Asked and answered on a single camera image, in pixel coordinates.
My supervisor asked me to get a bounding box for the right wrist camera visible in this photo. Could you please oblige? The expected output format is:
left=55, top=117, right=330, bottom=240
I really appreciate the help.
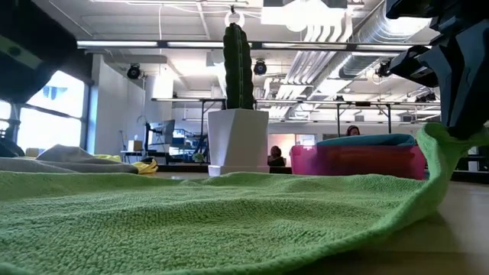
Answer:
left=388, top=44, right=441, bottom=89

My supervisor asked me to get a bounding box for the green cactus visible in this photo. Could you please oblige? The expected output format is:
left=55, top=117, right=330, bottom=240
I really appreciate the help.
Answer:
left=223, top=21, right=255, bottom=111

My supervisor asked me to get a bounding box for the grey microfiber towel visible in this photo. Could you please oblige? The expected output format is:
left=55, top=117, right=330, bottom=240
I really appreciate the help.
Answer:
left=0, top=144, right=140, bottom=175

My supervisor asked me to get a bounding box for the pink plastic bin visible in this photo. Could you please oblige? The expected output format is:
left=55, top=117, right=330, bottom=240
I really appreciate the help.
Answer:
left=289, top=144, right=427, bottom=181

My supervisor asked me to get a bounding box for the long ceiling light bar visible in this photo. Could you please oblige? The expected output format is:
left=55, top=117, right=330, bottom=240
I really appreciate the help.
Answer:
left=76, top=40, right=432, bottom=52

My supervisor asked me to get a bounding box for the silver air duct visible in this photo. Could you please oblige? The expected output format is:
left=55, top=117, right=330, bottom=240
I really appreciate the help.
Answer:
left=338, top=1, right=432, bottom=80

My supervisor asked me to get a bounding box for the white hanging ring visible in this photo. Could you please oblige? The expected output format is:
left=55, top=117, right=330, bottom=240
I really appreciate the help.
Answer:
left=224, top=6, right=246, bottom=28

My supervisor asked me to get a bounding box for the blue microfiber towel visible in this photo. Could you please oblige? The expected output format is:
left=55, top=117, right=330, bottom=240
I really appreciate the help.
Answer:
left=316, top=133, right=417, bottom=148

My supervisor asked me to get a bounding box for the black office chair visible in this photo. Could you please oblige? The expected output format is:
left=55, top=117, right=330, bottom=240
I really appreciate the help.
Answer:
left=0, top=128, right=26, bottom=158

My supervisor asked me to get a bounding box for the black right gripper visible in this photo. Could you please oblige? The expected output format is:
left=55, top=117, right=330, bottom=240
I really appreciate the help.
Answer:
left=385, top=0, right=489, bottom=140

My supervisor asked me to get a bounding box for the black desk frame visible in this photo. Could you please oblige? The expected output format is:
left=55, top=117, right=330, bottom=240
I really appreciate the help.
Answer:
left=152, top=97, right=441, bottom=138

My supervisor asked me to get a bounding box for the white faceted plant pot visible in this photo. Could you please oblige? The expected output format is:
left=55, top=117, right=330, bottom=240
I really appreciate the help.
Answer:
left=207, top=108, right=270, bottom=178

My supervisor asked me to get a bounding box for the green microfiber towel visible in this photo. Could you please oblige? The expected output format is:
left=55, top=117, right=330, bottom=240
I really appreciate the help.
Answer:
left=0, top=122, right=489, bottom=275

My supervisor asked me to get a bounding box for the yellow microfiber towel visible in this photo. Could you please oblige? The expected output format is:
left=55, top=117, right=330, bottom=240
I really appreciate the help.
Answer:
left=93, top=153, right=159, bottom=176

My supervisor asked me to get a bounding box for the computer monitor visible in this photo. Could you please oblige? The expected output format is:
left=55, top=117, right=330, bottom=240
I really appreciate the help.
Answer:
left=147, top=119, right=176, bottom=148

